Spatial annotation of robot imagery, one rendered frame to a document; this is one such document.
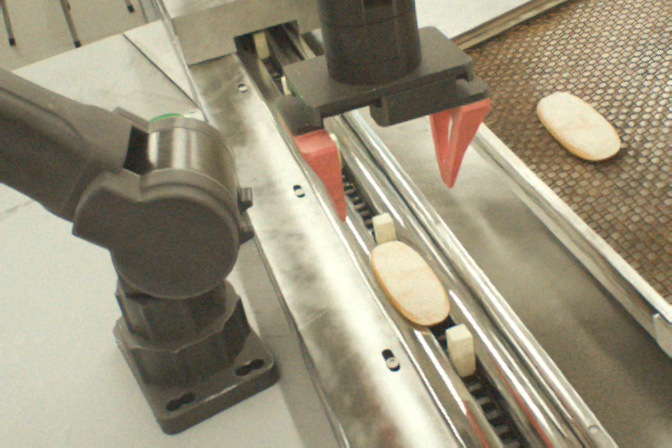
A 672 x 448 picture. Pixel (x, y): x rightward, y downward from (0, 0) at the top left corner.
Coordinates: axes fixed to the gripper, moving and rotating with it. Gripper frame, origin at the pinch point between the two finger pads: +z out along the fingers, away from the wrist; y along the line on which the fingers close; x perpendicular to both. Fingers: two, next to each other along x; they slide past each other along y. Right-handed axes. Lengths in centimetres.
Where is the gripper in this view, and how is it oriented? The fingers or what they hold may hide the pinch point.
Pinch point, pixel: (393, 189)
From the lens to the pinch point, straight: 61.0
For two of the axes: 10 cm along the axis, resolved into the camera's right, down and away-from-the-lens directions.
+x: -2.9, -4.8, 8.3
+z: 1.6, 8.3, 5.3
